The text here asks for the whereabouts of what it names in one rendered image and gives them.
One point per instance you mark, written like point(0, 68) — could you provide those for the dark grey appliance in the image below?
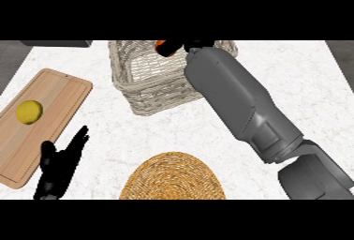
point(54, 43)

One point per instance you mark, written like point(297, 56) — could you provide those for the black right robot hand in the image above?
point(194, 44)

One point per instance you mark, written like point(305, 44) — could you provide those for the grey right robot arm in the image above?
point(258, 115)

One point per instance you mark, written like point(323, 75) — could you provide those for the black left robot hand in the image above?
point(57, 165)

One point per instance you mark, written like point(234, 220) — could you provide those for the pale wicker basket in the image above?
point(151, 78)

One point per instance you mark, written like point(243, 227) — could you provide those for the pale wooden cutting board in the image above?
point(38, 128)

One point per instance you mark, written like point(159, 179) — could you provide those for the round woven straw placemat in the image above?
point(172, 178)

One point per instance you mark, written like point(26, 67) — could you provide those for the yellow lemon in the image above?
point(29, 112)

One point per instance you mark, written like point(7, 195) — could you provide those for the orange squash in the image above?
point(160, 46)

